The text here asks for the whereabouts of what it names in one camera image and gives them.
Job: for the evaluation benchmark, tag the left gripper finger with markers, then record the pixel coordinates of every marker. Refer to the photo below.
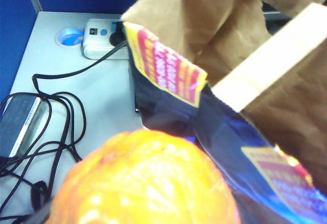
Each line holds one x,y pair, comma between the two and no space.
41,215

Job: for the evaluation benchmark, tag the brown printed paper bag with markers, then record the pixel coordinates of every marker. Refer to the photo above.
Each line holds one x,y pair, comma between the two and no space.
281,119

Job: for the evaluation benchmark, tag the red object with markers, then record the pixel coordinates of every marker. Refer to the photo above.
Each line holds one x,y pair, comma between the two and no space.
140,178

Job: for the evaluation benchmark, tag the black power plug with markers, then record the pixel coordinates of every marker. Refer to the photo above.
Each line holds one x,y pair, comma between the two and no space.
116,38

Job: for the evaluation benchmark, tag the white power strip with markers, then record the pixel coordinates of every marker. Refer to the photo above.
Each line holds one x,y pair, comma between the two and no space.
95,40

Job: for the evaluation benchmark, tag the black power adapter brick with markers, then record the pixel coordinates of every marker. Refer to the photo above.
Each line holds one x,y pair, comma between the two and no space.
18,122

